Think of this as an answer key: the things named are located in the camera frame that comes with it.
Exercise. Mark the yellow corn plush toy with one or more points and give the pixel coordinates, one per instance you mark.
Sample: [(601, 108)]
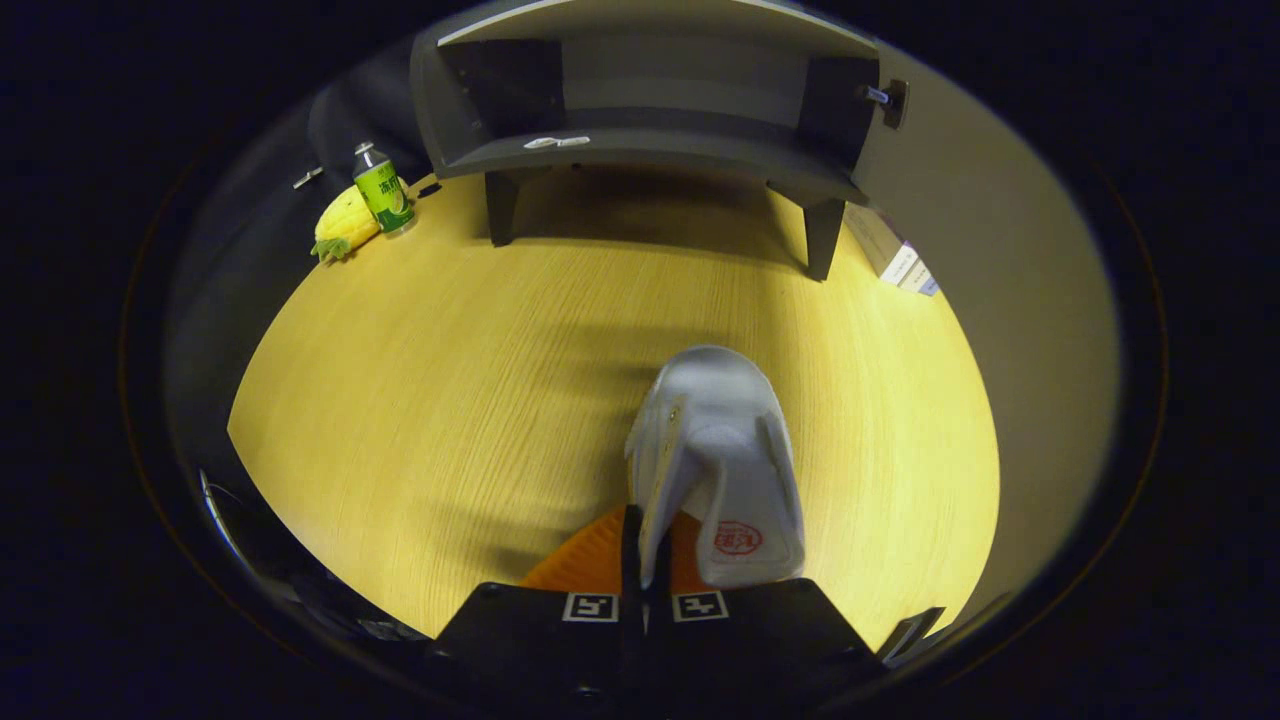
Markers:
[(345, 225)]

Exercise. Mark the black backdrop cloth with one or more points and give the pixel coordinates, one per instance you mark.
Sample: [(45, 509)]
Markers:
[(350, 110)]

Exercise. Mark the white shoe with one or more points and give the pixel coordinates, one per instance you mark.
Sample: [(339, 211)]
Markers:
[(720, 430)]

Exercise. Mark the silver cloth clip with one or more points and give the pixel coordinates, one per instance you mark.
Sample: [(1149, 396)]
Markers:
[(308, 178)]

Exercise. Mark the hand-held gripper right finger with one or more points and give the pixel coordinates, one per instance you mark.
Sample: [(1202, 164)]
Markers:
[(770, 640)]

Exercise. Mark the grey cabinet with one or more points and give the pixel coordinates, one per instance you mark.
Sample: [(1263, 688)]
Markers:
[(640, 155)]

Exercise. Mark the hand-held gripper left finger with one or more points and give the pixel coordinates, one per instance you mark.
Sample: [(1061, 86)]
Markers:
[(630, 570)]

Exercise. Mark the green drink bottle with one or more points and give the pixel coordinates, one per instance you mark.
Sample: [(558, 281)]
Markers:
[(383, 195)]

